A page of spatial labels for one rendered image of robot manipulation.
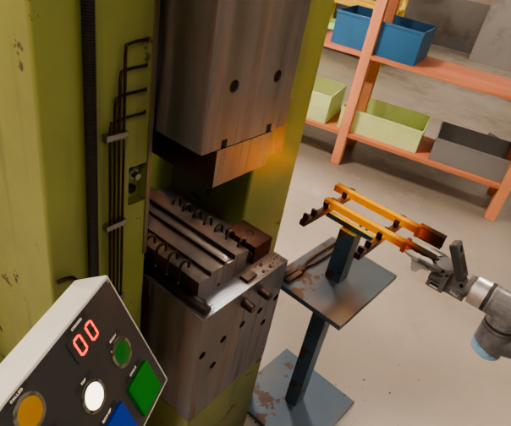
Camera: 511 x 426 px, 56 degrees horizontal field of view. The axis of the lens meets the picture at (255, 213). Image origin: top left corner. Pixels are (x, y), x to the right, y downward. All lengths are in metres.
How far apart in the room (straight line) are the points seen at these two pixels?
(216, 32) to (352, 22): 3.20
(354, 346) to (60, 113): 2.03
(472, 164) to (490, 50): 6.15
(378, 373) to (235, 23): 1.97
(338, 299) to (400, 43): 2.66
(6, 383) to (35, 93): 0.46
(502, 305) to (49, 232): 1.18
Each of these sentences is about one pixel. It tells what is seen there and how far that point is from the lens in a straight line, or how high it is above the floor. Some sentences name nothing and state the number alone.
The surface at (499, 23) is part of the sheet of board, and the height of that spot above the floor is 0.70.
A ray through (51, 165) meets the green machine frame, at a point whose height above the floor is 1.36.
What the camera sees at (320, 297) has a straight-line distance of 1.67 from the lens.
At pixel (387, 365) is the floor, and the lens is 2.61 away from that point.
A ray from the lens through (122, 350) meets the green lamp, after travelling 0.96.
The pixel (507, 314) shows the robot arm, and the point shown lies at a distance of 1.52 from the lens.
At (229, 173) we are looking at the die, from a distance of 1.12.
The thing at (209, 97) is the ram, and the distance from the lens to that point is 0.96.
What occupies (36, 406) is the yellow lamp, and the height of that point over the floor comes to 1.16.
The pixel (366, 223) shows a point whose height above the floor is 1.01.
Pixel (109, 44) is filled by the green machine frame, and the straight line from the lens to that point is 0.95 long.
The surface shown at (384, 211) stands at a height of 1.01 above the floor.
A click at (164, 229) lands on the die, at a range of 1.42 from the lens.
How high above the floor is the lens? 1.83
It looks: 33 degrees down
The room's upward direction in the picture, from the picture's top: 11 degrees clockwise
